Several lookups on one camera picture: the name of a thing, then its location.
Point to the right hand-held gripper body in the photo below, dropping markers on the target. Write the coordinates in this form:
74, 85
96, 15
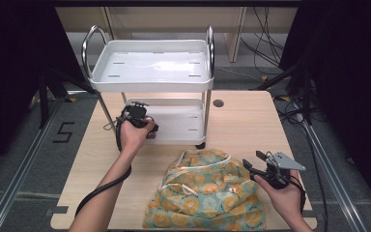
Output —
280, 175

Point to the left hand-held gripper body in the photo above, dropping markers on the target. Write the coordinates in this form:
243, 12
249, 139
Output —
135, 113

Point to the white two-tier trolley cart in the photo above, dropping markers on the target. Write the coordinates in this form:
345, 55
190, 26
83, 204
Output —
154, 67

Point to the person's left hand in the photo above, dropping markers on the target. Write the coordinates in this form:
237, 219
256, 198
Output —
133, 137

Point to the person's right hand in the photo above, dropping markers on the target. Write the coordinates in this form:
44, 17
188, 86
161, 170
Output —
286, 201

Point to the black tripod stand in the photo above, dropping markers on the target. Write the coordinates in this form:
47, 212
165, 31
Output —
306, 93
45, 96

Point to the light wooden desk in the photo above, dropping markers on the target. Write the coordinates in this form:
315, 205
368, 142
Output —
174, 19

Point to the black curtain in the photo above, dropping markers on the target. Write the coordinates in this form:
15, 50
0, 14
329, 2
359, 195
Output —
13, 64
351, 80

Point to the aluminium floor rail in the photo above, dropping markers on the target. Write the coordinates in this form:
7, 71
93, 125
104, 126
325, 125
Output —
331, 174
16, 180

